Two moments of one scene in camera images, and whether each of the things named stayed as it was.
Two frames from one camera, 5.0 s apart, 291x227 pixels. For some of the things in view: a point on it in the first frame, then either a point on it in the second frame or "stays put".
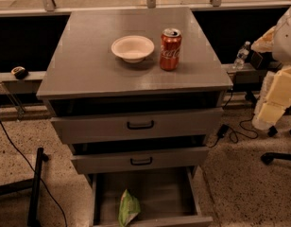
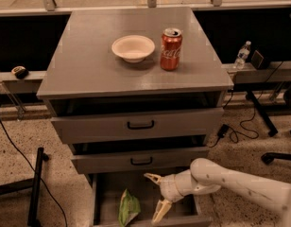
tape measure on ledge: [20, 72] stays put
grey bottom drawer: [167, 198] stays put
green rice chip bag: [128, 208] stays put
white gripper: [286, 40] to [167, 187]
